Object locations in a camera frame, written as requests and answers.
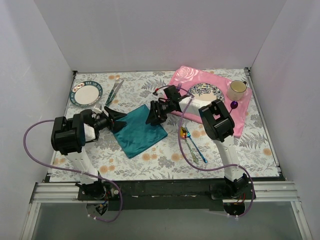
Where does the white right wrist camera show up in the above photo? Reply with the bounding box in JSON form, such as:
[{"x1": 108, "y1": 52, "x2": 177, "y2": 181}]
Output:
[{"x1": 152, "y1": 87, "x2": 167, "y2": 99}]

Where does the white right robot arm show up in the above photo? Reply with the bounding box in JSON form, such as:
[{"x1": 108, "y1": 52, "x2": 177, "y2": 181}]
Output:
[{"x1": 145, "y1": 85, "x2": 250, "y2": 199}]

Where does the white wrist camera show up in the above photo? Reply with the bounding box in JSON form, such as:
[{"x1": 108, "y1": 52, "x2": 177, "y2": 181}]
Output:
[
  {"x1": 92, "y1": 104, "x2": 104, "y2": 115},
  {"x1": 152, "y1": 87, "x2": 167, "y2": 99}
]

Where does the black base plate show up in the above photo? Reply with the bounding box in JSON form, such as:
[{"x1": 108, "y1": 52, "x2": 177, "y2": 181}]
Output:
[{"x1": 42, "y1": 174, "x2": 287, "y2": 212}]

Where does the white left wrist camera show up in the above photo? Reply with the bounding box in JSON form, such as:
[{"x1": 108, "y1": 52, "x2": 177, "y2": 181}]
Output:
[{"x1": 92, "y1": 104, "x2": 104, "y2": 115}]

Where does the green handled fork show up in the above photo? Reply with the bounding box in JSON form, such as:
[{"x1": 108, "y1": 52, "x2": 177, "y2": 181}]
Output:
[{"x1": 105, "y1": 75, "x2": 120, "y2": 106}]

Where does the pink floral placemat cloth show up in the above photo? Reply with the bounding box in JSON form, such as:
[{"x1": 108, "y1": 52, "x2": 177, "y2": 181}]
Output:
[{"x1": 169, "y1": 66, "x2": 252, "y2": 138}]

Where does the teal cloth napkin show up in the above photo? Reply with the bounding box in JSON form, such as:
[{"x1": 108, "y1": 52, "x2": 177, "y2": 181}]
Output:
[{"x1": 114, "y1": 104, "x2": 168, "y2": 159}]

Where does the iridescent blue fork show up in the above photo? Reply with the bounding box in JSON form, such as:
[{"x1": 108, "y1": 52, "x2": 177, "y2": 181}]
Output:
[{"x1": 186, "y1": 129, "x2": 208, "y2": 164}]

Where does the blue floral white plate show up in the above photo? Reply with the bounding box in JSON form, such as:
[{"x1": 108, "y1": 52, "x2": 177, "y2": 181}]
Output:
[{"x1": 188, "y1": 83, "x2": 225, "y2": 102}]

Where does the cream ceramic mug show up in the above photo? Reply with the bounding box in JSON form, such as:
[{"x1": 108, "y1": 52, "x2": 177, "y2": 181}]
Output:
[{"x1": 226, "y1": 80, "x2": 248, "y2": 101}]

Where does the green rimmed white plate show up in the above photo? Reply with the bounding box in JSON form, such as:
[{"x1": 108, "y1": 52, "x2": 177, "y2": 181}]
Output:
[{"x1": 69, "y1": 80, "x2": 103, "y2": 108}]

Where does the green handled knife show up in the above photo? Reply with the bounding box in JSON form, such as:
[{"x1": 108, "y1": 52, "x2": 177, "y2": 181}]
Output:
[{"x1": 105, "y1": 80, "x2": 124, "y2": 107}]

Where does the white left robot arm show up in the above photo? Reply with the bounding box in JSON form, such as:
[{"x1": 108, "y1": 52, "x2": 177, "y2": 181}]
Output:
[{"x1": 51, "y1": 105, "x2": 127, "y2": 200}]

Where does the purple metallic spoon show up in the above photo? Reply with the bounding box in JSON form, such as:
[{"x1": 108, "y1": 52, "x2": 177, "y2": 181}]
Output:
[{"x1": 229, "y1": 101, "x2": 239, "y2": 113}]

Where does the iridescent gold spoon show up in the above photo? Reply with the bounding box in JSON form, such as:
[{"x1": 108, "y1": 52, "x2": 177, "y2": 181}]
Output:
[{"x1": 179, "y1": 126, "x2": 199, "y2": 164}]

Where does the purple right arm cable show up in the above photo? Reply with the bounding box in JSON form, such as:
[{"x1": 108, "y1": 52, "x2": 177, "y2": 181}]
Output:
[{"x1": 152, "y1": 84, "x2": 257, "y2": 219}]

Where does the purple metallic fork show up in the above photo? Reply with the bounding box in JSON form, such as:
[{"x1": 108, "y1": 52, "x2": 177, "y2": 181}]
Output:
[{"x1": 176, "y1": 82, "x2": 182, "y2": 90}]

